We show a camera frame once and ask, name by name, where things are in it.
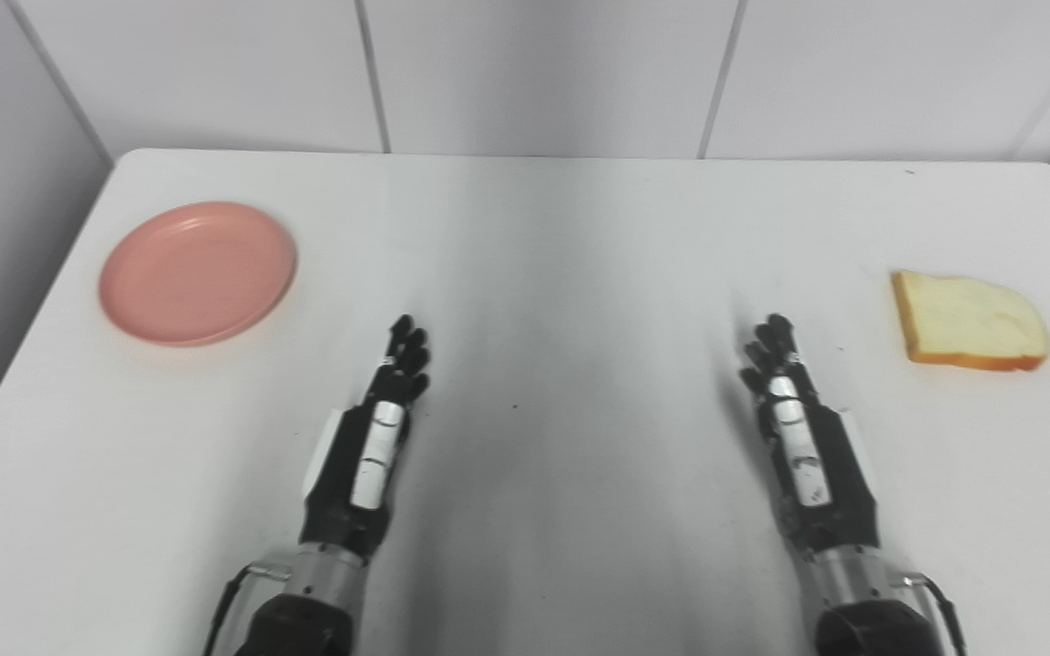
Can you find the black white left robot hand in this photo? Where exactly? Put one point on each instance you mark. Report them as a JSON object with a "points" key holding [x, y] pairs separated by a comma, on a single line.
{"points": [[343, 474]]}

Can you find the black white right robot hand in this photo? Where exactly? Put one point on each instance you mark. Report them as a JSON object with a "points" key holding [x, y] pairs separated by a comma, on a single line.
{"points": [[839, 474]]}

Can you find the slice of white bread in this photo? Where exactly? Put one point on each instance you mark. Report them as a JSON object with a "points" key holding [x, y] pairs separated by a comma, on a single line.
{"points": [[967, 319]]}

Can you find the pink round plate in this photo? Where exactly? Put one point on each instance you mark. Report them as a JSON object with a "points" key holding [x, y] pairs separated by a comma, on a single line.
{"points": [[197, 273]]}

